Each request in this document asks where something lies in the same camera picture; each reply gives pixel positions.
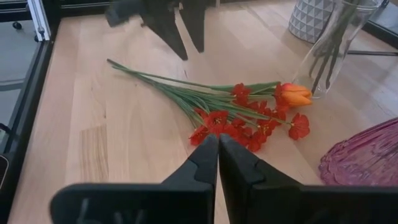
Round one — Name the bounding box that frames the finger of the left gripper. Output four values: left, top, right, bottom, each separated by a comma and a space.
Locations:
180, 1, 206, 54
141, 6, 189, 62

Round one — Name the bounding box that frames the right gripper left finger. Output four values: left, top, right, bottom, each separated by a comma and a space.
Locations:
50, 134, 219, 224

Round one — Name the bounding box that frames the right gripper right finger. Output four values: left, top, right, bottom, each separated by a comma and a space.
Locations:
219, 134, 398, 224

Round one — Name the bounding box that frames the pink glass vase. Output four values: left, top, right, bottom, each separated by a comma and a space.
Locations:
318, 117, 398, 187

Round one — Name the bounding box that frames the red artificial flower bunch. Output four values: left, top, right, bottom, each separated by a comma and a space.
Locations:
106, 58, 311, 153

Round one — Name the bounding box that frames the orange artificial tulip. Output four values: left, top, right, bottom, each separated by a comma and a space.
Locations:
174, 81, 313, 108

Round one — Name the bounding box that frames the clear glass vase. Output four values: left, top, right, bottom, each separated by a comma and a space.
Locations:
292, 0, 385, 100

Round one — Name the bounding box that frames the succulent in patterned grey pot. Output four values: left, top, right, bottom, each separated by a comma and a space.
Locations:
288, 0, 338, 44

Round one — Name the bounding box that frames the silver aluminium bracket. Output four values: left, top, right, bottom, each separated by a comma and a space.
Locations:
27, 0, 52, 42

